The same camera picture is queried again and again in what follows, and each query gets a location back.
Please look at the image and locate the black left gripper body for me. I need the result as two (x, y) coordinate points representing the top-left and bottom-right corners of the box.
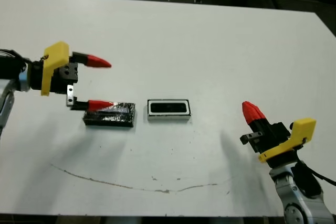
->
(27, 61), (79, 107)

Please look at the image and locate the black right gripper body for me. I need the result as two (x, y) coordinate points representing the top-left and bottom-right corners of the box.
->
(240, 122), (301, 168)

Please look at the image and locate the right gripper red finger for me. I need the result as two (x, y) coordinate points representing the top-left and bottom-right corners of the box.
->
(241, 101), (264, 133)
(245, 101), (271, 132)

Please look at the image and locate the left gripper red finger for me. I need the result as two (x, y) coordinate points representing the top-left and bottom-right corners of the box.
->
(72, 51), (112, 69)
(70, 99), (117, 112)

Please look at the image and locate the glossy black box lid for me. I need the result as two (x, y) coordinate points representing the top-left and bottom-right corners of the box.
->
(83, 100), (138, 129)

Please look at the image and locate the white box with black rim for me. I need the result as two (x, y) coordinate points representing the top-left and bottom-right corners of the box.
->
(146, 99), (192, 123)

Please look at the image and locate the yellow left wrist camera mount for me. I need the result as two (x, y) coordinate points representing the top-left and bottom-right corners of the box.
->
(40, 40), (71, 97)

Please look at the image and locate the yellow wrist camera mount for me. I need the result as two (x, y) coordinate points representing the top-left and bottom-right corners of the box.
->
(40, 40), (71, 97)
(258, 117), (317, 163)

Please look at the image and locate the yellow right wrist camera mount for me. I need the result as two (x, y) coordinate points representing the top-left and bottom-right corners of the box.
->
(258, 117), (317, 163)

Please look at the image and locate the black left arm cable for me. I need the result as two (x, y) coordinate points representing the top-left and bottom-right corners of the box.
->
(0, 48), (36, 71)

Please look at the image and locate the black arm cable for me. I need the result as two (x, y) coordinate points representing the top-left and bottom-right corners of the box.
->
(298, 160), (336, 187)
(0, 48), (36, 71)

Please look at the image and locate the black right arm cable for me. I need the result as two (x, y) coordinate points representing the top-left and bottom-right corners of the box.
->
(298, 160), (336, 187)

